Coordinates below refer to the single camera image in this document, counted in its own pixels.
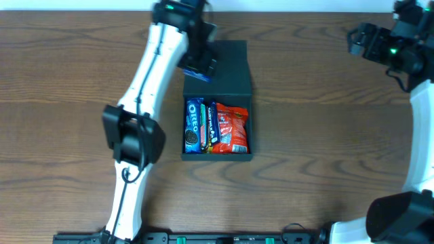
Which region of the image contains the blue eclipse mints tin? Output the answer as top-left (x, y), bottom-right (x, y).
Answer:
top-left (183, 69), bottom-right (212, 83)

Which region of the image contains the black gift box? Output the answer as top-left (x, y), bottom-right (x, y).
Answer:
top-left (181, 41), bottom-right (255, 161)

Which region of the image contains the green red candy bar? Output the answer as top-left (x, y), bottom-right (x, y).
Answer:
top-left (200, 104), bottom-right (209, 152)

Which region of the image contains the red snack packet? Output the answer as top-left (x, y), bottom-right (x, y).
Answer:
top-left (212, 103), bottom-right (249, 154)

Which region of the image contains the blue oreo cookie pack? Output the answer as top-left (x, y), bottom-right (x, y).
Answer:
top-left (184, 98), bottom-right (203, 153)

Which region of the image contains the dairy milk chocolate bar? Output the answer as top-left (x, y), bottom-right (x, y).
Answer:
top-left (208, 101), bottom-right (221, 146)

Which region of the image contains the yellow snack packet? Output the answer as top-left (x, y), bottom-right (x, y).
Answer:
top-left (206, 144), bottom-right (213, 153)

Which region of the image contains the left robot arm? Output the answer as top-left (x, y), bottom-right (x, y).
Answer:
top-left (98, 0), bottom-right (216, 243)

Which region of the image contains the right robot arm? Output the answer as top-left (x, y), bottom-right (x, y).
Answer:
top-left (318, 0), bottom-right (433, 244)

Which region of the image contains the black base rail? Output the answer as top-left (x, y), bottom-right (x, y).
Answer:
top-left (52, 231), bottom-right (328, 244)

